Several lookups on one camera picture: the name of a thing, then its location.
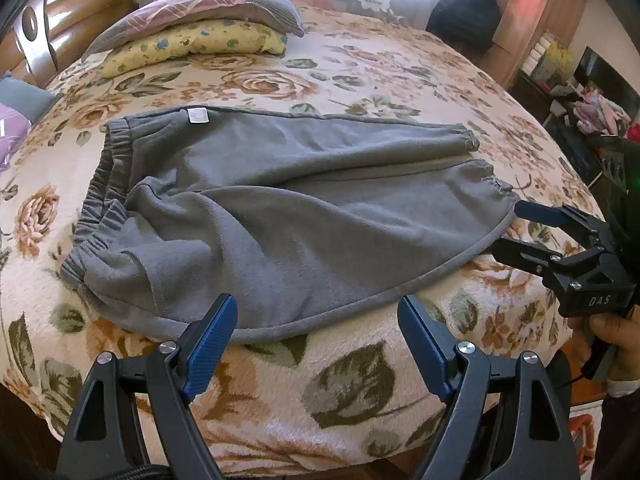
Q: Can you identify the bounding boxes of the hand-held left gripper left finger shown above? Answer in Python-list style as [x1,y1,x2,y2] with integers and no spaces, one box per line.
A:
[56,292,239,480]

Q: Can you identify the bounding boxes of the pink grey striped pillow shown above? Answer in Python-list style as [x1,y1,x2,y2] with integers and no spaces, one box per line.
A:
[82,0,306,61]

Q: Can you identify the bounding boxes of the yellow bag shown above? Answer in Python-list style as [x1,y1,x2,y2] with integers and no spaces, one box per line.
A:
[532,42,573,86]

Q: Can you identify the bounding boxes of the person's right hand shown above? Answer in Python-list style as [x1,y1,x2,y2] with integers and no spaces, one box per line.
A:
[589,309,640,363]

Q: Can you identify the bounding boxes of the grey pants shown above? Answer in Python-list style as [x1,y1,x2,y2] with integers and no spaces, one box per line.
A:
[60,106,531,346]

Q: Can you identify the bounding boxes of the yellow floral pillow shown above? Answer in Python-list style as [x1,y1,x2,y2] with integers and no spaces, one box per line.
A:
[101,20,288,79]

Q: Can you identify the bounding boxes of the pile of pastel clothes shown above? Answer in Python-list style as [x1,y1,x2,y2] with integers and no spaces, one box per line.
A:
[550,85,633,136]

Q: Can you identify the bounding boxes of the row of white bottles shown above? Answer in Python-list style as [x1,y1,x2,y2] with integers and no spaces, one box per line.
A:
[530,30,556,61]

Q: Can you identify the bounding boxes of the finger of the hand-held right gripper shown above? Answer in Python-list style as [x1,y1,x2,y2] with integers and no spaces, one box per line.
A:
[492,237,568,283]
[515,200,610,251]

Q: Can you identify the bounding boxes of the wooden headboard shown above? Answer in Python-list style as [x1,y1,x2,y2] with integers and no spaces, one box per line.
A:
[10,0,138,91]

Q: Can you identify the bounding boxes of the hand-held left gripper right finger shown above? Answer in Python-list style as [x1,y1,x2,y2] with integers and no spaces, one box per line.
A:
[397,294,593,480]

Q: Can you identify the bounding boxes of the floral bed blanket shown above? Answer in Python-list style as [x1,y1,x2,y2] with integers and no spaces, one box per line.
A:
[0,5,608,476]

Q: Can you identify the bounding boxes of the purple pillow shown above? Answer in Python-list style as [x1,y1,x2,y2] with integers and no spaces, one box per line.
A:
[0,102,33,171]

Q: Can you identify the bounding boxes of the wooden cabinet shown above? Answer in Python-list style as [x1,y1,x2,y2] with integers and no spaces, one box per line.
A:
[492,0,586,91]

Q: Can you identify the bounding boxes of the dark tv stand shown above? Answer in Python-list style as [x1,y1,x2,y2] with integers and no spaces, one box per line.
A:
[510,70,603,183]

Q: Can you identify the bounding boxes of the plain grey pillow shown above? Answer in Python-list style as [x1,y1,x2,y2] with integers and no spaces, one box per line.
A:
[0,74,58,123]

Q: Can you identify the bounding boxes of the person's right forearm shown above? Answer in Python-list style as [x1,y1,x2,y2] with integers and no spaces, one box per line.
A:
[602,360,640,480]

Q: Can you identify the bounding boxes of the black backpack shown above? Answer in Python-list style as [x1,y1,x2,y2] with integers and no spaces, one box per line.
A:
[427,0,501,53]

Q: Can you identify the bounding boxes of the black tv screen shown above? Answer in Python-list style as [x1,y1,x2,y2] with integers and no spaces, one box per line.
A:
[572,46,640,111]

